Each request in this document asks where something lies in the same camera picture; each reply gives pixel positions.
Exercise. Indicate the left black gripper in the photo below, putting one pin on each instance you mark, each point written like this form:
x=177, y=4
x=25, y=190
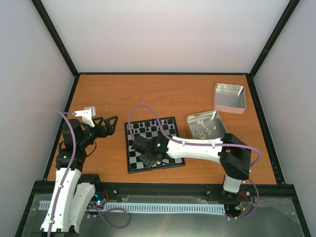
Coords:
x=110, y=130

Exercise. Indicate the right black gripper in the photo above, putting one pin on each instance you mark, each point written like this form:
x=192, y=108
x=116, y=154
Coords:
x=148, y=163

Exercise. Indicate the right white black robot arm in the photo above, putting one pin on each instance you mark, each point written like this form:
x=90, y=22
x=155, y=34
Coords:
x=231, y=153

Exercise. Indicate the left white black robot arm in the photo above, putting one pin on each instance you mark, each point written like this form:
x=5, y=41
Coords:
x=73, y=190

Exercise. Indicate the small green circuit board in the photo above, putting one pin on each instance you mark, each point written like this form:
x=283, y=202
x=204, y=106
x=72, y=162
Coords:
x=100, y=199

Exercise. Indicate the black and white chessboard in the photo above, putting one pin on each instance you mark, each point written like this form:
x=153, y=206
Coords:
x=150, y=129

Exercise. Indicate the gold metal tin box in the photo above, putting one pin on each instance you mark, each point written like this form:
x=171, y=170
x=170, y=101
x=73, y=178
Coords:
x=206, y=125

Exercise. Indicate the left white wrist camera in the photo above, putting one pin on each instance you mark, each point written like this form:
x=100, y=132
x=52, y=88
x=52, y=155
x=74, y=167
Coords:
x=87, y=115

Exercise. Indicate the black frame rail base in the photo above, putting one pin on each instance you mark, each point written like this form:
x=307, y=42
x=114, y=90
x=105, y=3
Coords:
x=259, y=211

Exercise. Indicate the light blue cable duct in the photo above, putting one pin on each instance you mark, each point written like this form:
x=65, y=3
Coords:
x=160, y=208

